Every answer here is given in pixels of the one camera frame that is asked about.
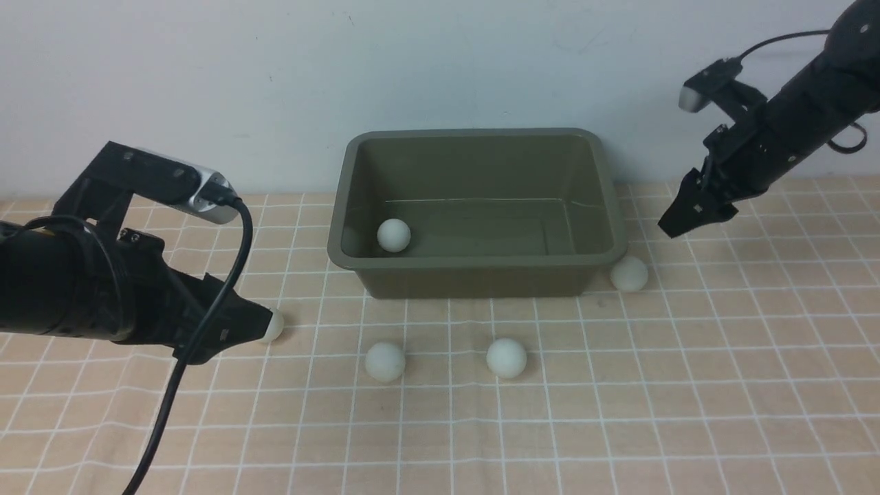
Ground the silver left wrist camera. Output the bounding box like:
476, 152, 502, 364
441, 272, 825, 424
52, 142, 241, 241

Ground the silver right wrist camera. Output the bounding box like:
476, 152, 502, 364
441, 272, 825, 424
678, 56, 767, 122

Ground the black left camera cable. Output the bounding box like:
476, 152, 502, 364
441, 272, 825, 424
122, 186, 254, 495

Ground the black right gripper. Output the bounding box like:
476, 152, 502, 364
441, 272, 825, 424
658, 56, 860, 239

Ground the olive green plastic bin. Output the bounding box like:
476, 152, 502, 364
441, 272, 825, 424
327, 128, 629, 300

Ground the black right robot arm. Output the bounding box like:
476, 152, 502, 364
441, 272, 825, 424
658, 1, 879, 238

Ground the black camera cable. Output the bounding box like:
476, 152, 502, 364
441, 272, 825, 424
122, 186, 254, 495
739, 29, 868, 154

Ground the black right camera cable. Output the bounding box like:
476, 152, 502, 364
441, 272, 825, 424
739, 29, 868, 154

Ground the white ping-pong ball printed logo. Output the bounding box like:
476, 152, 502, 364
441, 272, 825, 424
377, 217, 411, 253

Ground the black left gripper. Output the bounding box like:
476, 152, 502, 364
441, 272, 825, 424
117, 230, 272, 364

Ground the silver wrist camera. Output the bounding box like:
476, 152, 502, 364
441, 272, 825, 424
52, 142, 241, 241
678, 56, 767, 122

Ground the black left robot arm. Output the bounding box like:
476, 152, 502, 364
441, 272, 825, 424
1, 222, 284, 364

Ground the beige checkered tablecloth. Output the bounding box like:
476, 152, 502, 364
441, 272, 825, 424
0, 177, 880, 495

